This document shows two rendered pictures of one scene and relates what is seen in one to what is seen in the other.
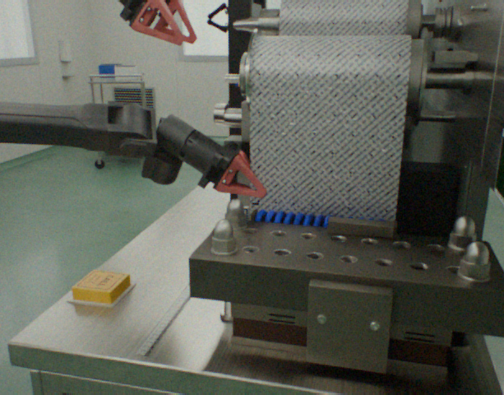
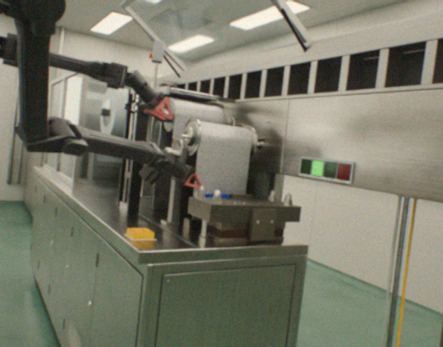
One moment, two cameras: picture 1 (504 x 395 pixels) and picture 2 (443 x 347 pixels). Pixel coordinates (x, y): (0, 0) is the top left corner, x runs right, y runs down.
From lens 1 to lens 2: 1.06 m
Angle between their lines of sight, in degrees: 47
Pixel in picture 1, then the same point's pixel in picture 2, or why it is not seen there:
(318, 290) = (257, 211)
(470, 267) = (289, 200)
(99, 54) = not seen: outside the picture
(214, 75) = not seen: outside the picture
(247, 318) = (227, 229)
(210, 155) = (184, 169)
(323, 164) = (223, 173)
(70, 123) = (143, 149)
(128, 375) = (196, 256)
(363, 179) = (235, 180)
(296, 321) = (243, 227)
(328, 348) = (258, 233)
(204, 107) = not seen: outside the picture
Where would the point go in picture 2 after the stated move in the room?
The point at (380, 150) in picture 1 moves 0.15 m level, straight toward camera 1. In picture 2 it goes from (242, 168) to (264, 171)
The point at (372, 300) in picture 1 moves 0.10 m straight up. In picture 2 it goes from (271, 213) to (274, 184)
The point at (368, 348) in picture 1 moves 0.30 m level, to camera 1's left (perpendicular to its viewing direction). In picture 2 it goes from (269, 230) to (208, 237)
